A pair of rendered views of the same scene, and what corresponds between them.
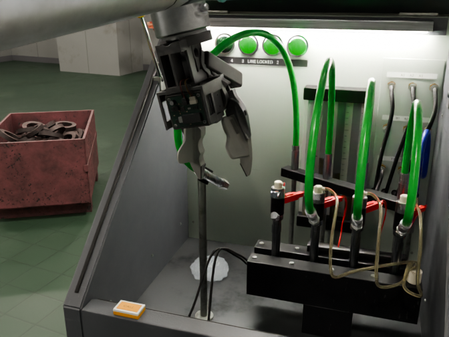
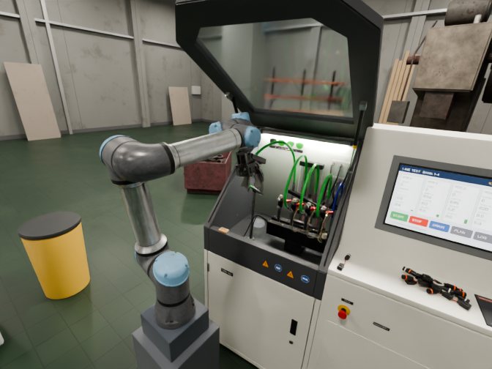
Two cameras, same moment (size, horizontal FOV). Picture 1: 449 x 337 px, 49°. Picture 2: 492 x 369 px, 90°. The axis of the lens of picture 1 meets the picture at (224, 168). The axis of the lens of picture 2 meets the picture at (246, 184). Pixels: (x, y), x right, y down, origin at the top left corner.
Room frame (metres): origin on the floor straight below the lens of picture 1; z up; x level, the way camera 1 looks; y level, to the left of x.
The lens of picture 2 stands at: (-0.36, -0.18, 1.70)
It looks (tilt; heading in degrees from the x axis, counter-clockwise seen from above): 22 degrees down; 12
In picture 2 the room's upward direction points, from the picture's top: 3 degrees clockwise
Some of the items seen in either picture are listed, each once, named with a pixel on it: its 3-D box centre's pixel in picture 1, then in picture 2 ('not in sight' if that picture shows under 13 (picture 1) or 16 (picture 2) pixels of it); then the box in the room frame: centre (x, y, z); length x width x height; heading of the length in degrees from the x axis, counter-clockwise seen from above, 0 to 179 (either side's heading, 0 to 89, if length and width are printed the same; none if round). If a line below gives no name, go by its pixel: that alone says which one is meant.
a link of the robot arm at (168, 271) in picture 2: not in sight; (170, 274); (0.26, 0.21, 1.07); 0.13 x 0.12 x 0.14; 56
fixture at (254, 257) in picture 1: (330, 292); (296, 237); (0.89, -0.22, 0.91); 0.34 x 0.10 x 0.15; 73
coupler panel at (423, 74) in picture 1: (405, 128); (337, 181); (1.10, -0.42, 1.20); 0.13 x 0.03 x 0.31; 73
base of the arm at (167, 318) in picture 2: not in sight; (173, 301); (0.26, 0.20, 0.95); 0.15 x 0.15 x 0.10
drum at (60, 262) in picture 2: not in sight; (60, 255); (0.94, 1.66, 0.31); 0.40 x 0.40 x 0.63
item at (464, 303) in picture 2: not in sight; (434, 284); (0.56, -0.77, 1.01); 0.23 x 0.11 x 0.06; 73
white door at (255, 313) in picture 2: not in sight; (251, 318); (0.68, -0.03, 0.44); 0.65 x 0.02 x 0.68; 73
